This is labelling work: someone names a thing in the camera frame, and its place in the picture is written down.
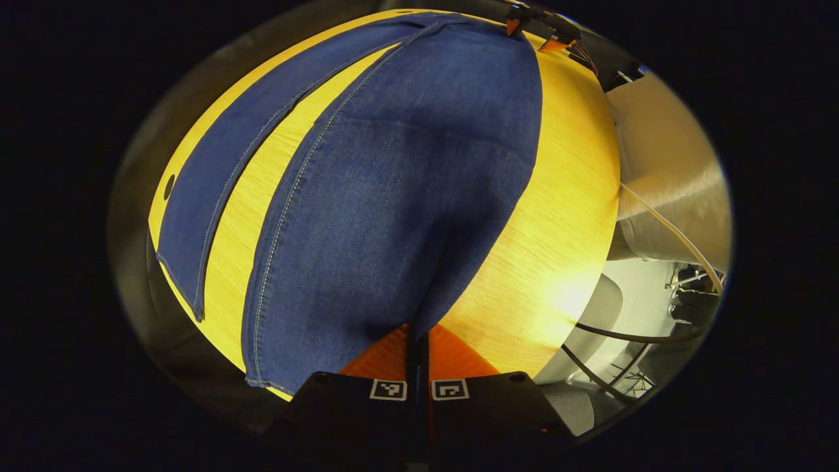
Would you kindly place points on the dark background equipment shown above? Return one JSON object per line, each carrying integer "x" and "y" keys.
{"x": 695, "y": 298}

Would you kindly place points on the white office chair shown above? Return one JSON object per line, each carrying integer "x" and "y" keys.
{"x": 600, "y": 308}

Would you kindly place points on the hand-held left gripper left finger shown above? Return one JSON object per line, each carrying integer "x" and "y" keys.
{"x": 341, "y": 419}

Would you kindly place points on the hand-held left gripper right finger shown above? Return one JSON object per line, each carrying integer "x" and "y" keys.
{"x": 498, "y": 419}

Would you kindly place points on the person's beige clothing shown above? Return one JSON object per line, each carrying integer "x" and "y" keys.
{"x": 675, "y": 164}

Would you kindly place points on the blue denim jeans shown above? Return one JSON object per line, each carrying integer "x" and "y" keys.
{"x": 393, "y": 196}

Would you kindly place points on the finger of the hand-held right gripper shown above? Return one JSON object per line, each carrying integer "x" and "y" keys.
{"x": 554, "y": 44}
{"x": 512, "y": 26}

